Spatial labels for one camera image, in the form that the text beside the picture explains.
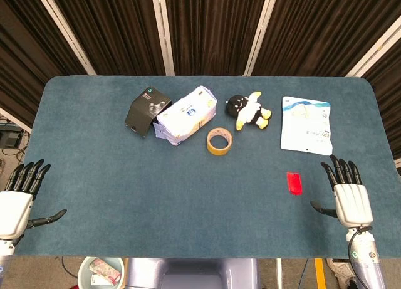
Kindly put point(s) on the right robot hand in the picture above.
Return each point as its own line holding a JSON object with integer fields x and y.
{"x": 352, "y": 204}

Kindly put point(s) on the yellow post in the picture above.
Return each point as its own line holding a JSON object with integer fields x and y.
{"x": 319, "y": 273}

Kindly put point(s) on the black cardboard box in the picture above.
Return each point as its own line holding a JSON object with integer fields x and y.
{"x": 147, "y": 111}

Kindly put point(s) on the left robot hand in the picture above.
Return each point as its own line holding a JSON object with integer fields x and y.
{"x": 14, "y": 207}

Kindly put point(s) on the white tissue pack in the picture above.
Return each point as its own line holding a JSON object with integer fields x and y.
{"x": 185, "y": 116}

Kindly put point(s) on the white sneaker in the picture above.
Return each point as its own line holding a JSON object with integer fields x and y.
{"x": 340, "y": 270}

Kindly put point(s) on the floral patterned box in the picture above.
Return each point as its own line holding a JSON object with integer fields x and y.
{"x": 105, "y": 270}

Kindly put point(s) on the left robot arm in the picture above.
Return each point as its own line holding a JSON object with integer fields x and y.
{"x": 5, "y": 254}

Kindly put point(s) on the black electronic device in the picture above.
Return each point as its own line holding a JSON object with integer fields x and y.
{"x": 11, "y": 138}

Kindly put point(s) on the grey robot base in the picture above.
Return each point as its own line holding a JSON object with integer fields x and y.
{"x": 191, "y": 273}

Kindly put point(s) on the blue felt table mat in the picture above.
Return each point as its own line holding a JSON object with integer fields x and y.
{"x": 200, "y": 192}

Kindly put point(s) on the dark pleated curtain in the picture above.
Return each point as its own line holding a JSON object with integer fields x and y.
{"x": 210, "y": 29}

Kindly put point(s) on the grey plastic bucket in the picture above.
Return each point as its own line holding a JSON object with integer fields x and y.
{"x": 84, "y": 271}

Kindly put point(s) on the white blue mask pouch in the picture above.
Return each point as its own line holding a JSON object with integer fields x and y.
{"x": 305, "y": 126}

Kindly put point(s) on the yellow tape roll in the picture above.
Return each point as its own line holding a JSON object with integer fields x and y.
{"x": 219, "y": 141}

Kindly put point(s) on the small red object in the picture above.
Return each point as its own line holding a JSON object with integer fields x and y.
{"x": 294, "y": 183}

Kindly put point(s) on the black yellow plush toy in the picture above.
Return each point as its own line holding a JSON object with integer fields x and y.
{"x": 249, "y": 110}

